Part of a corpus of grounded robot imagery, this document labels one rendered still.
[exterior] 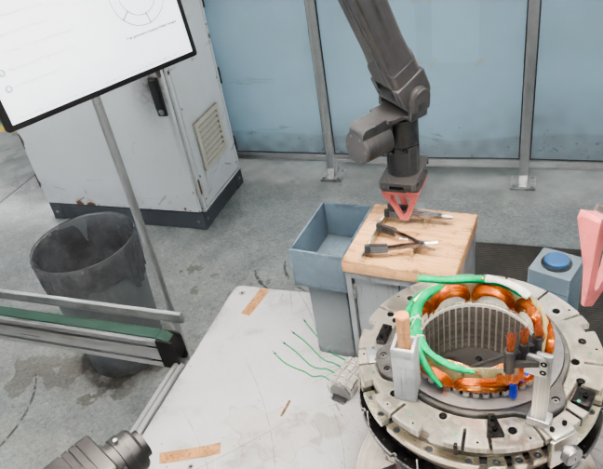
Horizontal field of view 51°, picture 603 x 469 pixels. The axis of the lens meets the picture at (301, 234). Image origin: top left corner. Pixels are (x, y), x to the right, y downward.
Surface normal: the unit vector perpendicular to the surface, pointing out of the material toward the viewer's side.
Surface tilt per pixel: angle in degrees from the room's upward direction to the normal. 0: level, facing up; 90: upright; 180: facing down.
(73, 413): 0
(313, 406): 0
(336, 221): 90
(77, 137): 90
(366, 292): 90
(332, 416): 0
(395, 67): 88
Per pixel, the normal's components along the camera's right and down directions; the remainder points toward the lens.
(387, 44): 0.53, 0.55
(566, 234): -0.15, -0.81
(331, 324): -0.40, 0.57
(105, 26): 0.67, 0.22
